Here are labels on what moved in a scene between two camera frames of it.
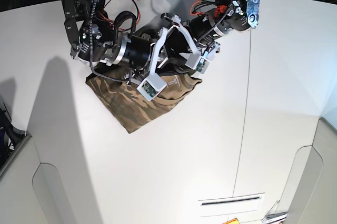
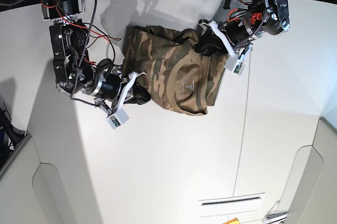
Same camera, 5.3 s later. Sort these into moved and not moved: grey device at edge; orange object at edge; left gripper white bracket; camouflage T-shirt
Moved: camouflage T-shirt; left gripper white bracket
Not moved: orange object at edge; grey device at edge
